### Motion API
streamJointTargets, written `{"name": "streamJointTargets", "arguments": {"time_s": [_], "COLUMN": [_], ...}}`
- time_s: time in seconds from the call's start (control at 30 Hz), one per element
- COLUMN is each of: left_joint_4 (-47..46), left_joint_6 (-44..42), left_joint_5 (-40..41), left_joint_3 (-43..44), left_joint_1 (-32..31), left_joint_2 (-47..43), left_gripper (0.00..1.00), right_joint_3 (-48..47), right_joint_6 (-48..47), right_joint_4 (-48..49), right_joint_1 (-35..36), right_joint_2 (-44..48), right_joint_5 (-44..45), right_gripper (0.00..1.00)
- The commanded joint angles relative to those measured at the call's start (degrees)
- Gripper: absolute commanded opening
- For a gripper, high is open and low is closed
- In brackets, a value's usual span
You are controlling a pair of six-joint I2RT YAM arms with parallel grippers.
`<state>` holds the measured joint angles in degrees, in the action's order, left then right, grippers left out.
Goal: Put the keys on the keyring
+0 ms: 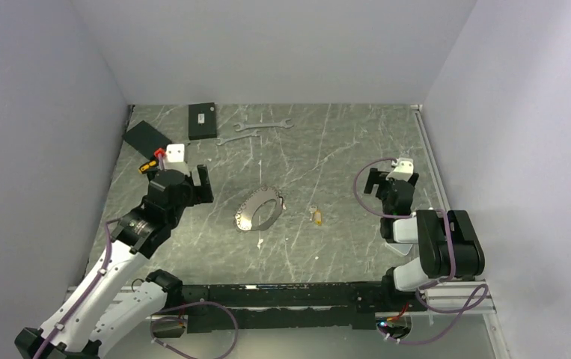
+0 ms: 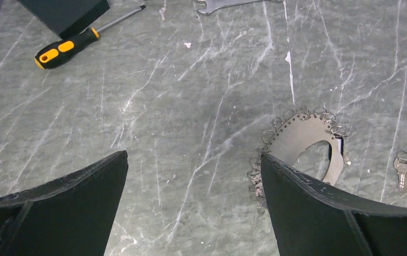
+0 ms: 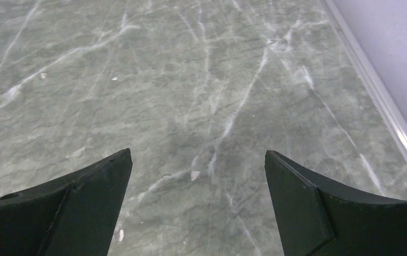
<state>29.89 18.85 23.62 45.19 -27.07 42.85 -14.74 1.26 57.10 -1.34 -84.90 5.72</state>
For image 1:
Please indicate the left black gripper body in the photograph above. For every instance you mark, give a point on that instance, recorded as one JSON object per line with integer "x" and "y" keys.
{"x": 198, "y": 194}

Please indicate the silver wrench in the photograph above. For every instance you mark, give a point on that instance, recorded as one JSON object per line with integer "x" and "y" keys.
{"x": 222, "y": 141}
{"x": 285, "y": 123}

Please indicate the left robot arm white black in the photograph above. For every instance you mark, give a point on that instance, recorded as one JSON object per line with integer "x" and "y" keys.
{"x": 89, "y": 324}

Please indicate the upper silver wrench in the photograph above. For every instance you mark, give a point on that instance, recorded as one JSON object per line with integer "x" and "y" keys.
{"x": 285, "y": 123}

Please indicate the black box with label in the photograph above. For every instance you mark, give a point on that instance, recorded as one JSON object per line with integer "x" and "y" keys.
{"x": 202, "y": 122}

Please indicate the lower silver wrench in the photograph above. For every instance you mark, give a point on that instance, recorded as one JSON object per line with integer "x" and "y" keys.
{"x": 222, "y": 141}

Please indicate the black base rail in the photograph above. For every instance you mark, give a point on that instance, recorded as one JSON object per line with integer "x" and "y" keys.
{"x": 217, "y": 307}

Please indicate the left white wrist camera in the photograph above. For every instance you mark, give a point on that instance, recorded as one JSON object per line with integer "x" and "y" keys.
{"x": 172, "y": 158}

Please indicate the key with yellow tag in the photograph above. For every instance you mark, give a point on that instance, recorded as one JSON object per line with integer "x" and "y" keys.
{"x": 316, "y": 216}

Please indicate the flat black square box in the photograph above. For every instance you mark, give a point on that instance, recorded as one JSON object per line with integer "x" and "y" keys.
{"x": 146, "y": 139}

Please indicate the yellow black screwdriver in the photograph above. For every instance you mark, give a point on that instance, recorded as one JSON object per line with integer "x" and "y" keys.
{"x": 149, "y": 167}

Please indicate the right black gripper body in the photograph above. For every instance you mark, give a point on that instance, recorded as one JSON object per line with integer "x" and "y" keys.
{"x": 378, "y": 177}

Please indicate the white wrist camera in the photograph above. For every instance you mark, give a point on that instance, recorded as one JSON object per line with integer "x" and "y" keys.
{"x": 401, "y": 169}
{"x": 172, "y": 158}

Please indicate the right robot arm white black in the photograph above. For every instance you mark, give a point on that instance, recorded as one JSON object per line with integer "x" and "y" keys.
{"x": 448, "y": 246}

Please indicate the aluminium frame rail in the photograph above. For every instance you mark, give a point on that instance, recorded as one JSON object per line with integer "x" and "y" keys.
{"x": 448, "y": 298}

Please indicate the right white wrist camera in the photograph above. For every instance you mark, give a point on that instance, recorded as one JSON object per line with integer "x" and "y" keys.
{"x": 401, "y": 169}

